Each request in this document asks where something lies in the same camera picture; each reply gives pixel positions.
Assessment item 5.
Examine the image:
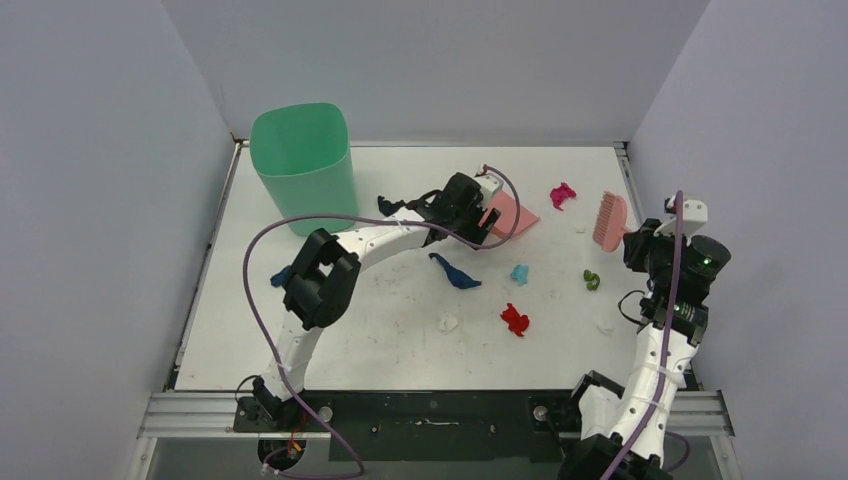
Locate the magenta paper scrap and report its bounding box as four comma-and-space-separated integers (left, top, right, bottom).
549, 182, 577, 211

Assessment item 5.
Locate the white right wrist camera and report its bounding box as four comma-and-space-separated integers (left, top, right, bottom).
653, 193, 708, 243

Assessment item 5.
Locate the long dark blue paper scrap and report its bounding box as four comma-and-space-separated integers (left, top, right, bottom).
428, 253, 482, 290

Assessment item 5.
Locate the small dark blue paper scrap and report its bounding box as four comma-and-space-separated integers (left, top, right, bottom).
270, 265, 291, 288

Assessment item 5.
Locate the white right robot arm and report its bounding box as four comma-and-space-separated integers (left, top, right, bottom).
558, 218, 731, 479

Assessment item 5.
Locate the white scrap near right arm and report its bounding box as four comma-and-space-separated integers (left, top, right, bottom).
596, 321, 615, 335

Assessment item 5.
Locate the red paper scrap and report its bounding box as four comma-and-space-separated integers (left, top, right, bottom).
500, 303, 530, 338

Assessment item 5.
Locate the pink plastic dustpan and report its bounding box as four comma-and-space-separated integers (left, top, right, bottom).
484, 191, 539, 239

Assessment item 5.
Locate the aluminium frame rail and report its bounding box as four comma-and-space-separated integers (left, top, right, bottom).
137, 391, 735, 438

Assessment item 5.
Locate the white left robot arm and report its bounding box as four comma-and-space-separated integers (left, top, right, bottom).
252, 166, 513, 431

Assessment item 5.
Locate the green plastic waste bin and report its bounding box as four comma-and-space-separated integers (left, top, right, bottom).
249, 103, 359, 237

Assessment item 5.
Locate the pink plastic hand brush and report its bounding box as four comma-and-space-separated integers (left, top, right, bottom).
592, 191, 630, 253

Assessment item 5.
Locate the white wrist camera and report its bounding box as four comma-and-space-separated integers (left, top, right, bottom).
473, 164, 504, 206
653, 193, 708, 243

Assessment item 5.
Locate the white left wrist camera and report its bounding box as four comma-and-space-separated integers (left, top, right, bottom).
473, 164, 504, 206

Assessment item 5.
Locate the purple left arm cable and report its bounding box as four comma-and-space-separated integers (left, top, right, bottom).
241, 164, 523, 480

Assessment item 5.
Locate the black paper scrap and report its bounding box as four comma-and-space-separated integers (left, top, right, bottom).
377, 195, 406, 217

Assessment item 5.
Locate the green paper scrap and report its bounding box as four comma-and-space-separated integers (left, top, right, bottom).
583, 269, 601, 291

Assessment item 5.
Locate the light blue paper scrap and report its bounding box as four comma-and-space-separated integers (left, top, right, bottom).
510, 264, 529, 286

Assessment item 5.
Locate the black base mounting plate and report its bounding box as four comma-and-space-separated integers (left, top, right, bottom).
232, 389, 582, 462

